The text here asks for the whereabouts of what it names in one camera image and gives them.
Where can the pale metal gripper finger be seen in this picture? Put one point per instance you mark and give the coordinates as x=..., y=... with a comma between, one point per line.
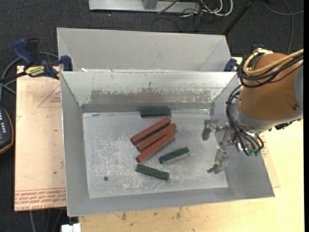
x=221, y=159
x=206, y=129

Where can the dark green flat block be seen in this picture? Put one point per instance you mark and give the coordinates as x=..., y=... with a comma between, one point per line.
x=152, y=172
x=174, y=155
x=155, y=111

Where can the red-brown flat block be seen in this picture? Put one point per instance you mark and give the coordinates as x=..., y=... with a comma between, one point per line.
x=150, y=130
x=157, y=137
x=155, y=147

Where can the grey metal bin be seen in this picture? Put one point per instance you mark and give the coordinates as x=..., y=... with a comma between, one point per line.
x=116, y=158

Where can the brown cardboard board, red print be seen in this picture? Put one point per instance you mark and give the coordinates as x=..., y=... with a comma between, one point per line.
x=38, y=141

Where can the black cylinder on white bracket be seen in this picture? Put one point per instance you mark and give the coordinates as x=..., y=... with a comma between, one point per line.
x=286, y=125

